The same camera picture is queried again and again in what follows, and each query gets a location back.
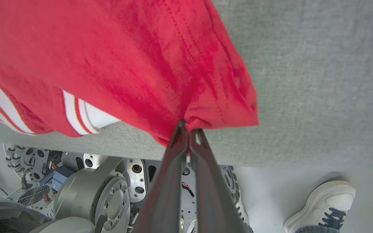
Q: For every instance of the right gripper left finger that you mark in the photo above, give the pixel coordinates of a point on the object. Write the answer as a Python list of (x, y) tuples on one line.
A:
[(165, 191)]

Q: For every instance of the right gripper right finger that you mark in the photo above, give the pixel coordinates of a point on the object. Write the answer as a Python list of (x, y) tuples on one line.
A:
[(214, 194)]

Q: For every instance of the red basketball jersey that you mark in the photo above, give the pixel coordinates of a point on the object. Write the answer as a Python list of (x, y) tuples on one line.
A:
[(125, 58)]

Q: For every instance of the metal omni wheel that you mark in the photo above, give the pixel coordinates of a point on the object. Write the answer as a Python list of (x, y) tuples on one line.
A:
[(236, 194), (23, 160)]

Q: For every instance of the grey robot waist joint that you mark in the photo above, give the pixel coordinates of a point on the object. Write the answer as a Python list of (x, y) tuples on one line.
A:
[(102, 197)]

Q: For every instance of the small blue electronics box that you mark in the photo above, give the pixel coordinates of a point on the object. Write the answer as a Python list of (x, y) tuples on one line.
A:
[(58, 177)]

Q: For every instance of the white sneaker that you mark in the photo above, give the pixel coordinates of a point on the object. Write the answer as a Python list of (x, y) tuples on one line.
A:
[(322, 204)]

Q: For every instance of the grey robot wheeled base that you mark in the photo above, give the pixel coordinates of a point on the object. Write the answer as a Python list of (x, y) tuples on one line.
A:
[(31, 197)]

